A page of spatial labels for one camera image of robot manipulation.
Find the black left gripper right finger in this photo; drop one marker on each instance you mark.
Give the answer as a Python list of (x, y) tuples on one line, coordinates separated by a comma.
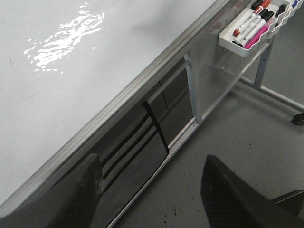
[(229, 202)]

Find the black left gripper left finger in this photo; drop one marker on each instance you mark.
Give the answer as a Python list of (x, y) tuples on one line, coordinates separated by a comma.
[(69, 204)]

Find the grey metal whiteboard stand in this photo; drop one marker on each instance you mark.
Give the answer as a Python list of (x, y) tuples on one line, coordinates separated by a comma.
[(207, 110)]

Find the large white whiteboard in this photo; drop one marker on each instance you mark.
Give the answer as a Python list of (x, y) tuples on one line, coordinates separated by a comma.
[(63, 61)]

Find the black caster wheel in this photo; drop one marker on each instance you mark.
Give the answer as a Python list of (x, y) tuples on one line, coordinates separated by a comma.
[(298, 119)]

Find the pink cap marker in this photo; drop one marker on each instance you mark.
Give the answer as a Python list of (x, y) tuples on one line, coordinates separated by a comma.
[(256, 37)]

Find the red cap marker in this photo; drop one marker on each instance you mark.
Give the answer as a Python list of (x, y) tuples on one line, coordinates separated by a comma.
[(241, 28)]

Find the white plastic marker tray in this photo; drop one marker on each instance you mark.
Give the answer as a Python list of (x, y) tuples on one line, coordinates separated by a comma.
[(283, 10)]

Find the black cap marker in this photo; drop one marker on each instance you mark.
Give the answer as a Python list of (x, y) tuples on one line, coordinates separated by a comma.
[(253, 28)]

